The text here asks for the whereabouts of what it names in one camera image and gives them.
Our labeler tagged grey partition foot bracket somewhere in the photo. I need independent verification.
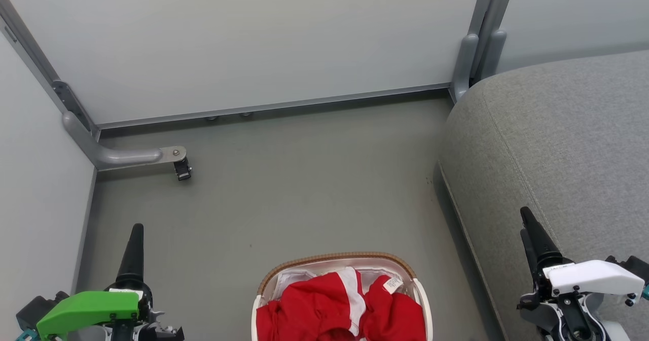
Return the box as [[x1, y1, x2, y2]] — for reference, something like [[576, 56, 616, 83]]
[[450, 33, 480, 103], [479, 29, 508, 81]]

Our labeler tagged grey fabric sofa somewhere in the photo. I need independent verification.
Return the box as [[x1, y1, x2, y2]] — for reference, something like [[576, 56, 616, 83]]
[[439, 50, 649, 341]]

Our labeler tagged aluminium slanted partition post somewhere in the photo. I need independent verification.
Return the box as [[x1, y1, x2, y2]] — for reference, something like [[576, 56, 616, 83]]
[[0, 0, 100, 140]]

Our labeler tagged white laundry basket brown rim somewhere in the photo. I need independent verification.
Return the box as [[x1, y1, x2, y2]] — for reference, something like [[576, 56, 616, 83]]
[[251, 252, 434, 341]]

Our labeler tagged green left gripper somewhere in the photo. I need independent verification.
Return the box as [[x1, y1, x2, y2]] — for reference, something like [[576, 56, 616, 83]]
[[37, 223, 184, 341]]

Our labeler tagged white basket liner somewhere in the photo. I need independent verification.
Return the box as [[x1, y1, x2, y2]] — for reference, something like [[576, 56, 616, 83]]
[[271, 266, 407, 302]]

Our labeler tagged red and white garment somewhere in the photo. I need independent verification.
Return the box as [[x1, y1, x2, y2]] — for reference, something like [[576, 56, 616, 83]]
[[256, 268, 427, 341]]

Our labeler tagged aluminium upright partition post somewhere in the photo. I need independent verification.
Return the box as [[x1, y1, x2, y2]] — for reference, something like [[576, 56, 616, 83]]
[[468, 0, 519, 84]]

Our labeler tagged black caster wheel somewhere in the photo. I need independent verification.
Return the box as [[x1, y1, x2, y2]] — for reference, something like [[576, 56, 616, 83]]
[[173, 158, 193, 181]]

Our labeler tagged grey curved partition foot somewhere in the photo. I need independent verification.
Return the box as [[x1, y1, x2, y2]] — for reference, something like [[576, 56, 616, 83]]
[[62, 111, 187, 171]]

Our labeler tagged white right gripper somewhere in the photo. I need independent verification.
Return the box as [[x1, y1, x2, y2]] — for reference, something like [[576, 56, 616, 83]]
[[517, 207, 646, 341]]

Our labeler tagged aluminium partition base rail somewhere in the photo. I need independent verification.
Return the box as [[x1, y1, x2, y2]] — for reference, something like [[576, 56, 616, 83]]
[[95, 83, 453, 130]]

